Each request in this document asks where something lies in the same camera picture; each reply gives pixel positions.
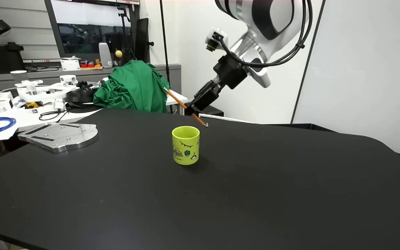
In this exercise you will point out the green cloth pile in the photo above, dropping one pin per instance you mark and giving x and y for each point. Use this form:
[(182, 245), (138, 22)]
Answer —
[(134, 87)]

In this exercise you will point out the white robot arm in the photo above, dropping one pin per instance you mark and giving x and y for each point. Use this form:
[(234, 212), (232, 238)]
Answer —
[(277, 31)]

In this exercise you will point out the silver metal mounting plate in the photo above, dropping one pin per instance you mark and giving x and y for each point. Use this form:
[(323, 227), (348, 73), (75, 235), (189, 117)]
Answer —
[(62, 138)]

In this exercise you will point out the black diagonal pole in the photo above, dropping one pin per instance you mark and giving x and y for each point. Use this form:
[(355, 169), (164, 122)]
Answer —
[(309, 59)]

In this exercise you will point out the yellow-green mug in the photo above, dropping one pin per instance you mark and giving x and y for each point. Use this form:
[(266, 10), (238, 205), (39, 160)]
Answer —
[(185, 145)]

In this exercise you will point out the black tripod pole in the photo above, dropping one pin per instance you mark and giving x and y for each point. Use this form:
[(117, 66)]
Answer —
[(164, 41)]

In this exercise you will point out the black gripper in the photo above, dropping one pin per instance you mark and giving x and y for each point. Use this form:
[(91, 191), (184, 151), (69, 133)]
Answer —
[(230, 74)]

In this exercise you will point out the computer monitor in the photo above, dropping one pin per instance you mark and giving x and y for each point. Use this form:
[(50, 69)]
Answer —
[(81, 26)]

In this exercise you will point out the white side table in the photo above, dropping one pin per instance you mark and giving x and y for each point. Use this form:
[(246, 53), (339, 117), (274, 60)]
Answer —
[(38, 103)]

